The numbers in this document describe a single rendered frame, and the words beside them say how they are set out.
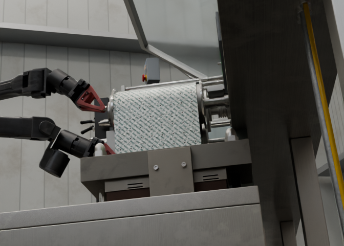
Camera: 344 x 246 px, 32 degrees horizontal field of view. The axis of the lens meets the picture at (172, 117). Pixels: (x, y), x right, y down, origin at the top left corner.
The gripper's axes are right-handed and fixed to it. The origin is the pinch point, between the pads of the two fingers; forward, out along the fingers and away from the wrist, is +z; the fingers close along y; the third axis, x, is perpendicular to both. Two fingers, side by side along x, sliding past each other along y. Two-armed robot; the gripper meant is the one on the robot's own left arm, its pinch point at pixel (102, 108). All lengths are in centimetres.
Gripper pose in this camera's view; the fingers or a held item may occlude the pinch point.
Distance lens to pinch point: 178.3
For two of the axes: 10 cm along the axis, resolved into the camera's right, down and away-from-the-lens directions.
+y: -1.6, -3.6, -9.2
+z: 7.9, 5.0, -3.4
